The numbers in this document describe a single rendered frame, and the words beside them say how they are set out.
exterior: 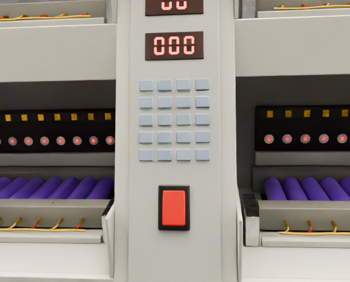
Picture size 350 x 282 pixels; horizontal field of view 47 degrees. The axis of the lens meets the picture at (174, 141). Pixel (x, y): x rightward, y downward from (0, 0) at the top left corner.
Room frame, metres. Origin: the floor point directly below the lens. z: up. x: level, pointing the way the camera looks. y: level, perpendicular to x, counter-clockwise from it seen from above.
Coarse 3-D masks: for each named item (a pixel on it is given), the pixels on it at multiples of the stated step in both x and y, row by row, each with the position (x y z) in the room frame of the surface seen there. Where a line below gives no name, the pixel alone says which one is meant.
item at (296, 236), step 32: (256, 128) 0.46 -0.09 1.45; (288, 128) 0.46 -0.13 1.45; (320, 128) 0.46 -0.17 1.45; (256, 160) 0.47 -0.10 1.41; (288, 160) 0.47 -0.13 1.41; (320, 160) 0.46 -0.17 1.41; (256, 192) 0.46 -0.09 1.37; (288, 192) 0.42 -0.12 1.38; (320, 192) 0.40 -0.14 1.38; (256, 224) 0.34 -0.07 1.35; (288, 224) 0.37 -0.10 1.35; (320, 224) 0.37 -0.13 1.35; (256, 256) 0.34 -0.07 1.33; (288, 256) 0.34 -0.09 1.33; (320, 256) 0.33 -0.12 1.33
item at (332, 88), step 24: (0, 96) 0.53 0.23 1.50; (24, 96) 0.53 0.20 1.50; (48, 96) 0.53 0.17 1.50; (72, 96) 0.52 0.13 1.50; (96, 96) 0.52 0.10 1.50; (240, 96) 0.50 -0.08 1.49; (264, 96) 0.50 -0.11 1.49; (288, 96) 0.50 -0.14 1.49; (312, 96) 0.50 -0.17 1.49; (336, 96) 0.49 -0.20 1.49; (240, 120) 0.50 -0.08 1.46; (240, 144) 0.50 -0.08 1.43; (240, 168) 0.50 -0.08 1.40
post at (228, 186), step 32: (128, 0) 0.31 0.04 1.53; (224, 0) 0.31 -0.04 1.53; (128, 32) 0.31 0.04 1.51; (224, 32) 0.31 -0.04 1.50; (128, 64) 0.31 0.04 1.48; (224, 64) 0.31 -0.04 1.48; (128, 96) 0.31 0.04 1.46; (224, 96) 0.31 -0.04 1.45; (128, 128) 0.31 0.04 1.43; (224, 128) 0.31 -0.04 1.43; (128, 160) 0.31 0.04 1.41; (224, 160) 0.31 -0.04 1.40; (128, 192) 0.31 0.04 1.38; (224, 192) 0.31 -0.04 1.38; (224, 224) 0.31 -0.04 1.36; (224, 256) 0.31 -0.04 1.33
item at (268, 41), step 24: (240, 0) 0.36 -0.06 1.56; (264, 0) 0.37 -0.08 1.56; (288, 0) 0.37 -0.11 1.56; (312, 0) 0.36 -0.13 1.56; (336, 0) 0.36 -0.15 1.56; (240, 24) 0.31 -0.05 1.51; (264, 24) 0.31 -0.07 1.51; (288, 24) 0.30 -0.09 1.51; (312, 24) 0.30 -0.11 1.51; (336, 24) 0.30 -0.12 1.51; (240, 48) 0.31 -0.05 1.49; (264, 48) 0.31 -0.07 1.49; (288, 48) 0.31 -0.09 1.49; (312, 48) 0.31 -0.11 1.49; (336, 48) 0.31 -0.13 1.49; (240, 72) 0.32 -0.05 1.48; (264, 72) 0.32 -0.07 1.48; (288, 72) 0.32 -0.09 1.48; (312, 72) 0.32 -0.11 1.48; (336, 72) 0.31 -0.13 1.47
